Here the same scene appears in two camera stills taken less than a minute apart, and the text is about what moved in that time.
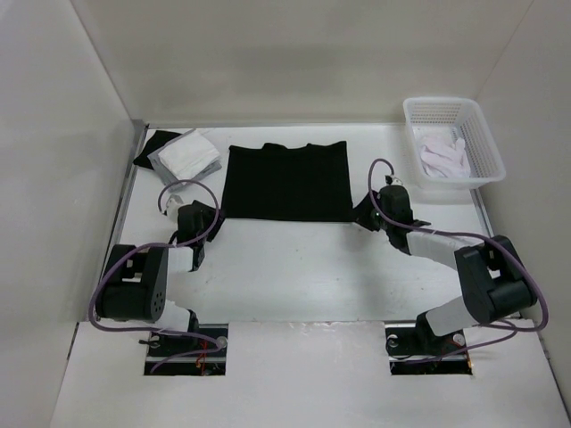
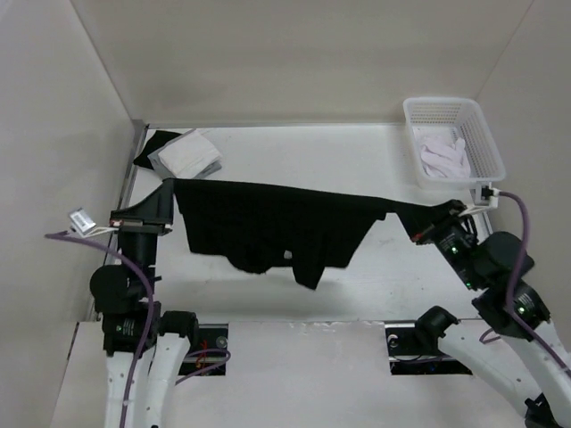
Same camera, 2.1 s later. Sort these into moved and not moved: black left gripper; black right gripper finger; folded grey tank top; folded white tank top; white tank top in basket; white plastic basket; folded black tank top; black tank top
Moved: black left gripper; black tank top; black right gripper finger
Not moved: folded grey tank top; folded white tank top; white tank top in basket; folded black tank top; white plastic basket
